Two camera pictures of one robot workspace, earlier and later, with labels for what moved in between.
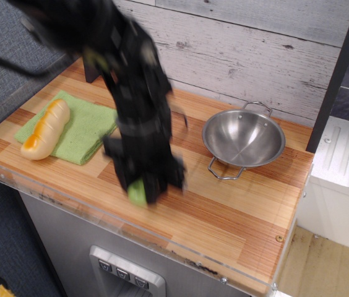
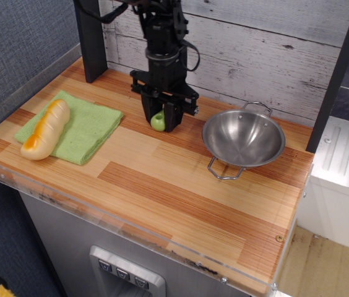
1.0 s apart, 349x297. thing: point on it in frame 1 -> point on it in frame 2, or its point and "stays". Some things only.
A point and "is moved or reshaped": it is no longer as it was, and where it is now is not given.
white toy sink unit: (337, 203) stays
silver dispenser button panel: (113, 276) stays
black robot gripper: (144, 146) -> (166, 78)
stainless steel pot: (242, 138) stays
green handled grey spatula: (137, 193) is moved or reshaped
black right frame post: (338, 73) stays
